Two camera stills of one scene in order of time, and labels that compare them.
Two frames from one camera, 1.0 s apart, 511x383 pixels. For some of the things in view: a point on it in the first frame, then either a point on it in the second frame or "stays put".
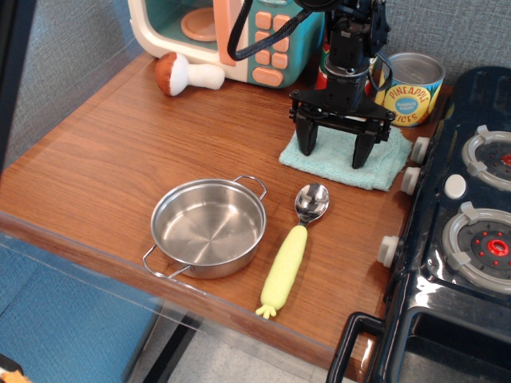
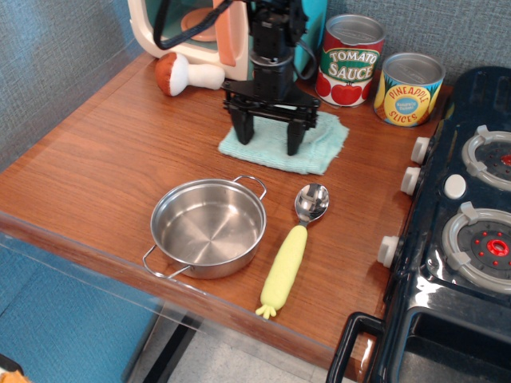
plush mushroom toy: x=174 y=74 stays put
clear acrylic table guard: x=75 y=310 stays put
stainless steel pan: x=211 y=227 stays put
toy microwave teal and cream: x=272 y=42 stays put
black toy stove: x=447 y=313 stays put
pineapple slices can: x=417 y=79 stays put
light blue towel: x=332 y=157 -> x=323 y=141
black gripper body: x=342 y=106 -> x=272 y=92
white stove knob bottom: x=387 y=250 stays put
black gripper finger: x=306 y=131 -> x=243 y=124
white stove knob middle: x=409 y=179 stays put
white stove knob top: x=419 y=149 stays put
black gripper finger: x=364 y=144 -> x=296 y=130
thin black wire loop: x=377 y=88 -> x=314 y=61
